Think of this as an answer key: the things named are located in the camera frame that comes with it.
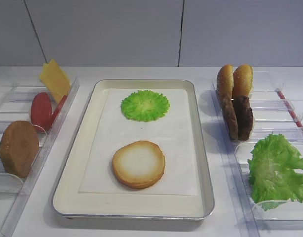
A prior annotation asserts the clear acrylic left rack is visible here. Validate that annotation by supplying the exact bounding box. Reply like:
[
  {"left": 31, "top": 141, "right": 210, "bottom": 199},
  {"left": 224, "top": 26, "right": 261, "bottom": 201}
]
[{"left": 0, "top": 79, "right": 79, "bottom": 237}]

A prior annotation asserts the large green lettuce leaf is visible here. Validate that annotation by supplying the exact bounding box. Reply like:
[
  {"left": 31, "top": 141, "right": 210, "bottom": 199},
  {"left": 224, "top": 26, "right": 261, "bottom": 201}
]
[{"left": 248, "top": 134, "right": 303, "bottom": 211}]

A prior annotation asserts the yellow cheese slice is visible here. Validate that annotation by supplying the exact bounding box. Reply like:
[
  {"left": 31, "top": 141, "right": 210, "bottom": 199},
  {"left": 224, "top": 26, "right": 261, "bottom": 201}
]
[{"left": 39, "top": 59, "right": 71, "bottom": 104}]

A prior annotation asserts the brown bun slice left rack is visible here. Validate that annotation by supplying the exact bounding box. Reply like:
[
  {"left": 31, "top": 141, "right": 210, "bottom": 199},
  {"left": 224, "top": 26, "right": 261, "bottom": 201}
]
[{"left": 0, "top": 120, "right": 39, "bottom": 178}]

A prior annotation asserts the white paper liner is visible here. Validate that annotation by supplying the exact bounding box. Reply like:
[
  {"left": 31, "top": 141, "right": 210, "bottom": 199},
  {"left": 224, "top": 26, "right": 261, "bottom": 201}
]
[{"left": 79, "top": 89, "right": 197, "bottom": 196}]

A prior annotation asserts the sesame bun top left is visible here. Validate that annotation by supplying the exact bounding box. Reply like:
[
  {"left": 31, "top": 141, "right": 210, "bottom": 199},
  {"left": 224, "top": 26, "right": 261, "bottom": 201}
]
[{"left": 217, "top": 64, "right": 234, "bottom": 102}]

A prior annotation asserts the round green lettuce piece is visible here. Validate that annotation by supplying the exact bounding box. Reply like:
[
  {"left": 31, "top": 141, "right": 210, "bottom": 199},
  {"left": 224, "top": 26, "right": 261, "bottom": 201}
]
[{"left": 120, "top": 90, "right": 170, "bottom": 122}]

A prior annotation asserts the clear acrylic right rack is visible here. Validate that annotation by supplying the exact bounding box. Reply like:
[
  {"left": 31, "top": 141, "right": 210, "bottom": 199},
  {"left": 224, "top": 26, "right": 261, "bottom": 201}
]
[{"left": 211, "top": 70, "right": 303, "bottom": 237}]

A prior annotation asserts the dark meat patty right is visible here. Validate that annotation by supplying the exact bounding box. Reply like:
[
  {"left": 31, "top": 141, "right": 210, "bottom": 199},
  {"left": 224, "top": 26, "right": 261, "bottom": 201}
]
[{"left": 233, "top": 95, "right": 254, "bottom": 141}]

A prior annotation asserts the clear acrylic rack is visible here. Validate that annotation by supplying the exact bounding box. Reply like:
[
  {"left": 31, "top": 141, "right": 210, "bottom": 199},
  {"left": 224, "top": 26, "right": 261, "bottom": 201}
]
[
  {"left": 0, "top": 79, "right": 79, "bottom": 237},
  {"left": 211, "top": 70, "right": 303, "bottom": 237}
]

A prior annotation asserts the red tomato slice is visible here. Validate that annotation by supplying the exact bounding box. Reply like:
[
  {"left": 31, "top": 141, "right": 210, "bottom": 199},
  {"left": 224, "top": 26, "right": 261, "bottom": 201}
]
[
  {"left": 31, "top": 92, "right": 52, "bottom": 128},
  {"left": 46, "top": 95, "right": 67, "bottom": 130}
]

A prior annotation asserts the bottom bun slice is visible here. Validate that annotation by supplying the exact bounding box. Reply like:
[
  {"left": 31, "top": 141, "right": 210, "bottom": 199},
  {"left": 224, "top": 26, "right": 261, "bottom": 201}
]
[{"left": 112, "top": 141, "right": 165, "bottom": 189}]

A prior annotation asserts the white metal tray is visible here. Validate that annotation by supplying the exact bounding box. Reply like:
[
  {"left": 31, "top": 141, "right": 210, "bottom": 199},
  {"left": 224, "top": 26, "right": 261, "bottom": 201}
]
[{"left": 52, "top": 79, "right": 214, "bottom": 221}]

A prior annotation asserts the brown meat patty left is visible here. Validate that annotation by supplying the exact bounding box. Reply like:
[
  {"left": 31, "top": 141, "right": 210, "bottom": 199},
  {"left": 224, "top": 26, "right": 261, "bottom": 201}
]
[{"left": 222, "top": 98, "right": 238, "bottom": 140}]

